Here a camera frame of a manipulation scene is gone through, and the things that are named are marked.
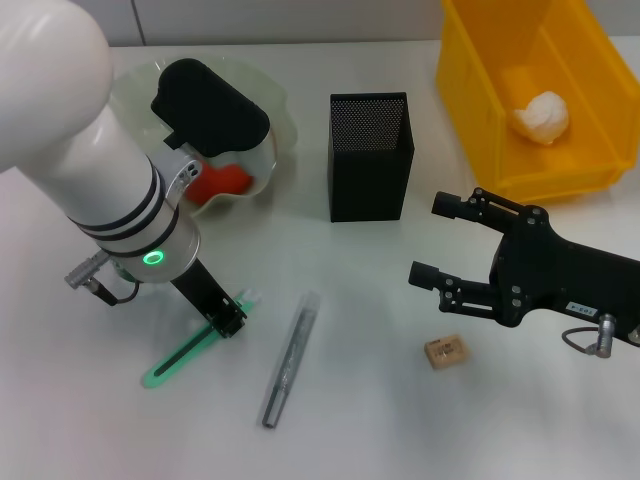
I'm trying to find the pale green glass fruit plate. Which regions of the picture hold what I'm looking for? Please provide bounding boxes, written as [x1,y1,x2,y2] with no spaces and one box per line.
[107,53,297,220]

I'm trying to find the orange fruit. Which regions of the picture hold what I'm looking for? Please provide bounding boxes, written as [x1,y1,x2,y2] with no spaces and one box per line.
[183,158,254,206]

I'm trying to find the tan eraser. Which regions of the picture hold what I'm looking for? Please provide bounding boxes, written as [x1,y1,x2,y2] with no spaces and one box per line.
[423,335,471,370]

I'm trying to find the green utility knife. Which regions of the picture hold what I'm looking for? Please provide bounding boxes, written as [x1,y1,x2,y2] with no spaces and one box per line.
[141,288,262,390]

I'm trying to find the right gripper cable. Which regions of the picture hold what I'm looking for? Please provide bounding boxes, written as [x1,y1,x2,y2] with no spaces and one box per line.
[562,312,620,358]

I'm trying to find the grey pen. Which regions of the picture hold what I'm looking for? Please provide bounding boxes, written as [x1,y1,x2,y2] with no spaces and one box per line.
[260,292,324,430]

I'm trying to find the white paper ball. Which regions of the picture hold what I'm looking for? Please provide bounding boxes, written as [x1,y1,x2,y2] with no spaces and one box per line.
[510,91,571,147]

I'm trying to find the yellow plastic bin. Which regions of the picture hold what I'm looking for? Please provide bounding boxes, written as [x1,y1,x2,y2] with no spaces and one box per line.
[433,0,640,209]

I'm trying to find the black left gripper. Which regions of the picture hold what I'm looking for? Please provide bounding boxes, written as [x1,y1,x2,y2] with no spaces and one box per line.
[171,258,250,341]

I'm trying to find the black mesh pen holder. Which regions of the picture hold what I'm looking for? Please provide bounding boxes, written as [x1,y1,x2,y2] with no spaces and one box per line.
[328,92,416,223]

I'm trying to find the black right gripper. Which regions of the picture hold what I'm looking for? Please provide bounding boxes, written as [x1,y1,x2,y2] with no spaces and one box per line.
[408,187,640,347]

